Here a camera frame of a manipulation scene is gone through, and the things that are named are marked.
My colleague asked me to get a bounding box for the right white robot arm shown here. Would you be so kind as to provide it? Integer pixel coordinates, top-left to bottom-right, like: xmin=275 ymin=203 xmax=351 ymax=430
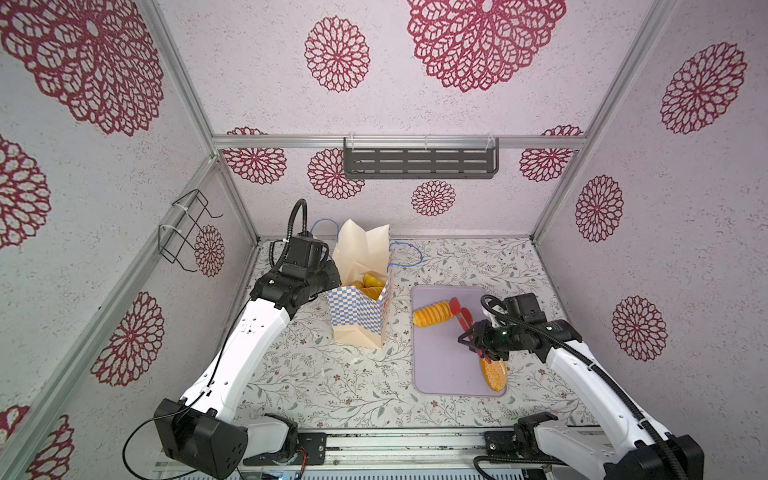
xmin=449 ymin=293 xmax=705 ymax=479

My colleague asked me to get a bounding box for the black wire wall rack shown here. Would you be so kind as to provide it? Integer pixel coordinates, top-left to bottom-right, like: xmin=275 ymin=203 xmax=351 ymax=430
xmin=156 ymin=189 xmax=223 ymax=273

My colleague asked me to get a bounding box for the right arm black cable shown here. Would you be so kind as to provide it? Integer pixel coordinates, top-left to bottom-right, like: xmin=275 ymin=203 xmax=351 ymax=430
xmin=473 ymin=293 xmax=691 ymax=480

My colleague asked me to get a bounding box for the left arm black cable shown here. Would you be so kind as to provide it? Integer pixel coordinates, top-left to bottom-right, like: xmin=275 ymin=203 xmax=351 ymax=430
xmin=284 ymin=199 xmax=310 ymax=241

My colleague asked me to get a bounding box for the blue checkered paper bag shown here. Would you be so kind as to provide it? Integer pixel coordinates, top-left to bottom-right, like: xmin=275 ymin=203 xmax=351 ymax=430
xmin=327 ymin=220 xmax=423 ymax=349

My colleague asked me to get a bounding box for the small yellow fake bread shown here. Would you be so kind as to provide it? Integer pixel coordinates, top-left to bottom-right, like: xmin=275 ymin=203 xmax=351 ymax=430
xmin=363 ymin=273 xmax=386 ymax=288

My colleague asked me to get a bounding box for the dark grey wall shelf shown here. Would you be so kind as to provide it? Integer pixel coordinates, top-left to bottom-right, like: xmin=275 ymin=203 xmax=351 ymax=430
xmin=342 ymin=138 xmax=499 ymax=180

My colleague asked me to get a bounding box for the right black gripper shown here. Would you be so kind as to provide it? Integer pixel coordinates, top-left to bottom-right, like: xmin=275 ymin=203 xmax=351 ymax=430
xmin=456 ymin=319 xmax=522 ymax=359

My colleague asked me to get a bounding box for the braided fake bread loaf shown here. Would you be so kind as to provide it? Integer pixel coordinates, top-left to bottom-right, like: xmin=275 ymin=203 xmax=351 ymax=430
xmin=412 ymin=301 xmax=455 ymax=328

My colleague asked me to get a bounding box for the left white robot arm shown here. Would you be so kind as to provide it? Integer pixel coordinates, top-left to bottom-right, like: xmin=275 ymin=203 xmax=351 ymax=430
xmin=152 ymin=232 xmax=341 ymax=479

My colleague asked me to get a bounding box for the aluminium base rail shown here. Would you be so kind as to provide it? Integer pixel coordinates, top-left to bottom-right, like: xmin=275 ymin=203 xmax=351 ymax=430
xmin=152 ymin=425 xmax=601 ymax=480

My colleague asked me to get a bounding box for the lavender plastic tray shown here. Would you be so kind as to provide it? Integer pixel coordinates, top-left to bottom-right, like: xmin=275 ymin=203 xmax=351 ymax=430
xmin=411 ymin=285 xmax=506 ymax=397

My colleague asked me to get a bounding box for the corn topped fake bread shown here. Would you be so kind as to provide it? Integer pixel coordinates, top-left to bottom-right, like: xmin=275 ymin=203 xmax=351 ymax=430
xmin=360 ymin=286 xmax=384 ymax=301

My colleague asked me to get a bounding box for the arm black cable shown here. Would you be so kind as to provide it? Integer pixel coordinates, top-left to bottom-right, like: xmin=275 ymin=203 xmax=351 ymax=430
xmin=473 ymin=293 xmax=691 ymax=480
xmin=284 ymin=199 xmax=310 ymax=241

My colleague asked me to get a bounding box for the oval sugared fake bread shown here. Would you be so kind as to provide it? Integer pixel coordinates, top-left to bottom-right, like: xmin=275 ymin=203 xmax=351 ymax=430
xmin=480 ymin=359 xmax=508 ymax=392

